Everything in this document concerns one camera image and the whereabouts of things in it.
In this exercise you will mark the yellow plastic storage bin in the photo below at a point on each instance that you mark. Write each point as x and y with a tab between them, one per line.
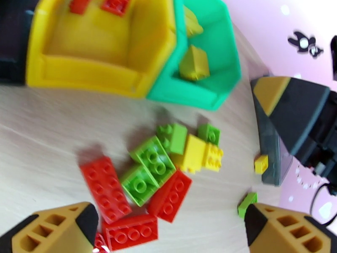
79	73

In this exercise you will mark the green two-by-four lego brick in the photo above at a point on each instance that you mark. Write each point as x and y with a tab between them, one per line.
246	204

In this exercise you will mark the red two-by-four lego brick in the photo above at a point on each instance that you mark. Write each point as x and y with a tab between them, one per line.
171	197
131	233
105	189

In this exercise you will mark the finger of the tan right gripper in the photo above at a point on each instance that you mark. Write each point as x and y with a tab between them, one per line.
295	110

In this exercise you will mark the small yellow lego brick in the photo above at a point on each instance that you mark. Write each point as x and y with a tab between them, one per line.
261	164

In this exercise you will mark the green two-by-two lego brick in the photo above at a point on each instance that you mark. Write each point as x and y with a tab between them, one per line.
138	186
210	133

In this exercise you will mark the green plastic storage bin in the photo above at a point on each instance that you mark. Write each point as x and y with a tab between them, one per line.
184	94

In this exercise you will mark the black plastic storage bin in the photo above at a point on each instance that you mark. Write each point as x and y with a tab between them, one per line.
13	36

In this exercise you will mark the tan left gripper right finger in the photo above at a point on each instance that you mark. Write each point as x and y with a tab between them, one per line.
284	233

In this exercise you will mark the green two-by-three lego brick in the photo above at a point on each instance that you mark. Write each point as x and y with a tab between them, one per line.
154	160

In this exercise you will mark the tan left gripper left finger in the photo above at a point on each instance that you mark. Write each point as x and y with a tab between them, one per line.
52	233

